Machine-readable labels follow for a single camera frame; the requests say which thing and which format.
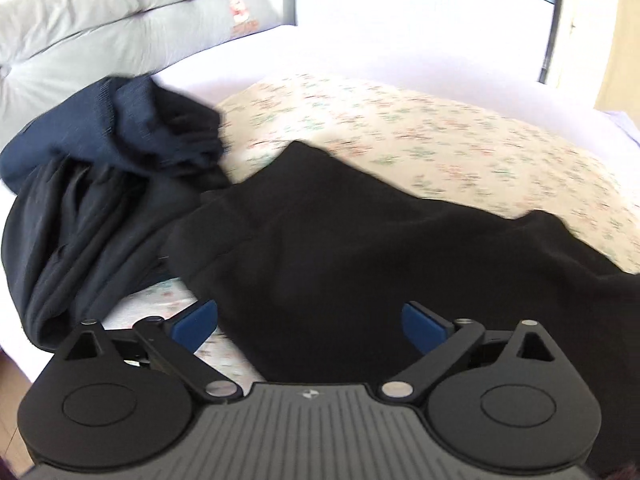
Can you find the grey cushion with bear print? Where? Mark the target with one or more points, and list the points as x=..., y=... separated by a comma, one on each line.
x=100, y=35

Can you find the floral blanket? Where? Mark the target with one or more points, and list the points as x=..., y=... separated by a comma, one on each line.
x=450, y=150

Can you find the navy denim pants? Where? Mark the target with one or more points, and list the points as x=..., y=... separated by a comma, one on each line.
x=125, y=130

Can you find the dark grey pants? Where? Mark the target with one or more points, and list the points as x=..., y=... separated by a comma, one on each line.
x=75, y=240

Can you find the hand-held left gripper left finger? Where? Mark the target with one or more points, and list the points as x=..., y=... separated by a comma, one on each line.
x=192, y=325

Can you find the black pants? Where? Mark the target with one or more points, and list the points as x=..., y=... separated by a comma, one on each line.
x=350, y=240

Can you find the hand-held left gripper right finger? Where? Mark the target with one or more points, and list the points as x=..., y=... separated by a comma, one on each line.
x=422, y=327

